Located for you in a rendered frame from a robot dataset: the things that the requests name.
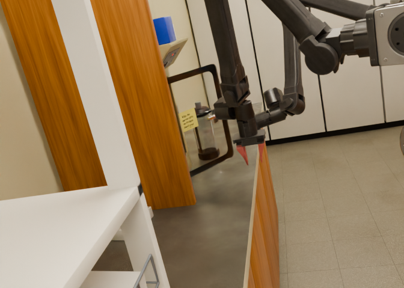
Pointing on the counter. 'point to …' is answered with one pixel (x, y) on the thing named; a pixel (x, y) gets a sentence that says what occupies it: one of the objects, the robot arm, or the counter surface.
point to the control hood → (172, 47)
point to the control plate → (170, 56)
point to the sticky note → (188, 119)
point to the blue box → (164, 30)
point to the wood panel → (65, 169)
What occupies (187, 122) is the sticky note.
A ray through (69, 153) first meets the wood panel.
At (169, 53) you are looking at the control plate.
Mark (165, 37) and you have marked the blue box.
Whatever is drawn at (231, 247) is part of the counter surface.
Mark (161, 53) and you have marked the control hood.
